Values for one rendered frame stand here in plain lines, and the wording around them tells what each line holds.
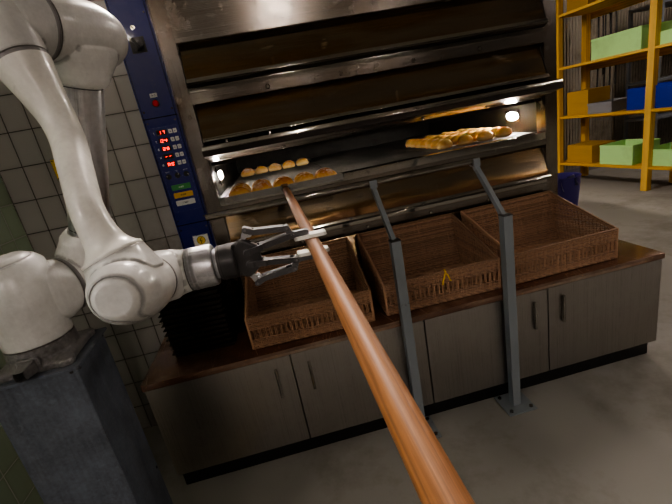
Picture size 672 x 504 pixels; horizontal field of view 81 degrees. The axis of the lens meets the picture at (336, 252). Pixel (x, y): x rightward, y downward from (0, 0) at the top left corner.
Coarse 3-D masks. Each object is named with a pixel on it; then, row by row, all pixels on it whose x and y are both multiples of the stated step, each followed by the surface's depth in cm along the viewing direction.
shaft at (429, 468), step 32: (288, 192) 153; (320, 256) 71; (352, 320) 46; (384, 352) 40; (384, 384) 34; (384, 416) 32; (416, 416) 30; (416, 448) 27; (416, 480) 26; (448, 480) 25
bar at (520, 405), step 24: (432, 168) 173; (480, 168) 175; (312, 192) 167; (336, 192) 169; (216, 216) 163; (384, 216) 163; (504, 216) 160; (504, 240) 164; (504, 264) 168; (504, 288) 173; (408, 312) 165; (504, 312) 177; (408, 336) 168; (408, 360) 172; (504, 408) 189; (528, 408) 186
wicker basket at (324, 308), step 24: (336, 240) 209; (312, 264) 208; (336, 264) 210; (264, 288) 206; (288, 288) 208; (312, 288) 209; (360, 288) 194; (264, 312) 202; (288, 312) 167; (312, 312) 169; (336, 312) 187; (264, 336) 169; (288, 336) 170
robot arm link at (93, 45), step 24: (72, 0) 81; (72, 24) 80; (96, 24) 85; (120, 24) 92; (72, 48) 82; (96, 48) 86; (120, 48) 92; (72, 72) 85; (96, 72) 88; (72, 96) 89; (96, 96) 92; (96, 120) 94; (96, 144) 96; (96, 168) 98; (72, 240) 103; (72, 264) 103
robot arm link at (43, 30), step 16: (0, 0) 70; (16, 0) 72; (32, 0) 74; (48, 0) 77; (0, 16) 69; (16, 16) 71; (32, 16) 73; (48, 16) 76; (0, 32) 69; (16, 32) 70; (32, 32) 73; (48, 32) 76; (0, 48) 69; (48, 48) 78
